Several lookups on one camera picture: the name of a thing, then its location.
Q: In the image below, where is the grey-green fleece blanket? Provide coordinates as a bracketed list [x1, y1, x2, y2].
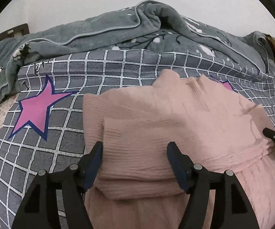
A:
[0, 1, 275, 102]

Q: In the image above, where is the pink knit sweater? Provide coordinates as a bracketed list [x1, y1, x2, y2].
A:
[83, 69, 275, 228]

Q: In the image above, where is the grey checked star duvet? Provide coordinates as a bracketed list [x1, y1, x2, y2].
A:
[0, 50, 275, 228]

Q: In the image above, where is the dark wooden bed headboard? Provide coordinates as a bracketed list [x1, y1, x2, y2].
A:
[0, 23, 30, 41]

